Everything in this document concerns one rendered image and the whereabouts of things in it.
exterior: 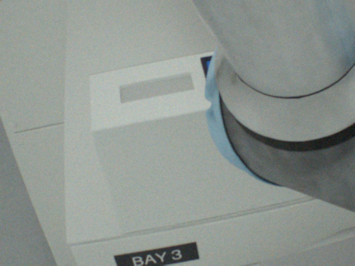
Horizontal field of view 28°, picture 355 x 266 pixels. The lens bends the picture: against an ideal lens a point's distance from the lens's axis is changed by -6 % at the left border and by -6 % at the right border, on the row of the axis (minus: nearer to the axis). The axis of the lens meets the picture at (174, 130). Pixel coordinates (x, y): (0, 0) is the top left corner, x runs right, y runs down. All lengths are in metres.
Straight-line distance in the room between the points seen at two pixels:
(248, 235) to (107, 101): 0.22
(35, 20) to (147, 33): 0.31
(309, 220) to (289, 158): 0.37
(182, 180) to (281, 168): 0.28
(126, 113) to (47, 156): 0.83
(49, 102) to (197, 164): 0.74
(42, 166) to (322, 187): 1.11
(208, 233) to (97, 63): 0.35
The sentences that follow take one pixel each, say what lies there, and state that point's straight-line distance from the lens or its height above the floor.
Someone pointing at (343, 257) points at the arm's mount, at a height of 0.90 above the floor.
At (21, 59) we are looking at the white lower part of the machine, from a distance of 1.37.
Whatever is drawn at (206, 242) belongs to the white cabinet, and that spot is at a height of 0.78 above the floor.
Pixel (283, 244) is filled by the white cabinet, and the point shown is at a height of 0.75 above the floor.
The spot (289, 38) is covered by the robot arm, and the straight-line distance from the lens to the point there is 0.35.
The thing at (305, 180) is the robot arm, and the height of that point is 1.05.
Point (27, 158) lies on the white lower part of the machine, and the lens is 1.51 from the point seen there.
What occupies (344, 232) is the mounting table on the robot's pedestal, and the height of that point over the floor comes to 0.82.
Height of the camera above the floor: 1.36
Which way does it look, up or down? 38 degrees down
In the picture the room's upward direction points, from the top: 11 degrees counter-clockwise
